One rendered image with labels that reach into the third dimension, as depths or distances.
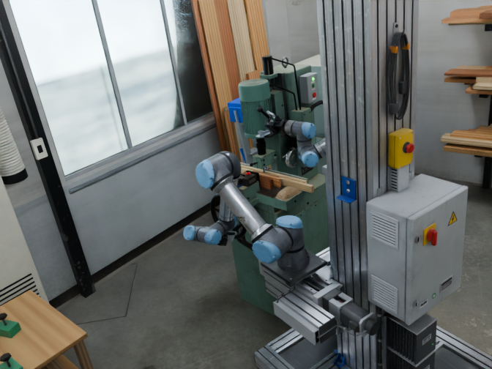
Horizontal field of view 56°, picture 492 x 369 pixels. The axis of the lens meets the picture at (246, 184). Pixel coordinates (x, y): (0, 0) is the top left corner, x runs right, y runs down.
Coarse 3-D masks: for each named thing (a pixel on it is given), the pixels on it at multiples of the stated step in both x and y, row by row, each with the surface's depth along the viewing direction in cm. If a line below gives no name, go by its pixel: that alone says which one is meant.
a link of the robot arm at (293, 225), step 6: (282, 216) 211; (288, 216) 211; (294, 216) 211; (276, 222) 208; (282, 222) 205; (288, 222) 205; (294, 222) 204; (300, 222) 206; (282, 228) 203; (288, 228) 203; (294, 228) 203; (300, 228) 206; (288, 234) 201; (294, 234) 204; (300, 234) 206; (294, 240) 204; (300, 240) 207; (294, 246) 207; (300, 246) 208
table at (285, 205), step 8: (264, 192) 270; (272, 192) 268; (304, 192) 266; (256, 200) 269; (264, 200) 267; (272, 200) 262; (280, 200) 258; (288, 200) 257; (296, 200) 262; (280, 208) 260; (288, 208) 258
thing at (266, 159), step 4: (268, 152) 279; (272, 152) 280; (256, 156) 276; (260, 156) 276; (264, 156) 275; (268, 156) 277; (256, 160) 276; (260, 160) 274; (264, 160) 276; (268, 160) 278; (272, 160) 281; (256, 164) 278; (260, 164) 275; (264, 164) 276; (268, 164) 279
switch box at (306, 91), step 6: (312, 72) 275; (300, 78) 271; (306, 78) 268; (300, 84) 272; (306, 84) 269; (312, 84) 272; (300, 90) 274; (306, 90) 271; (312, 90) 273; (306, 96) 273; (312, 96) 274; (306, 102) 275
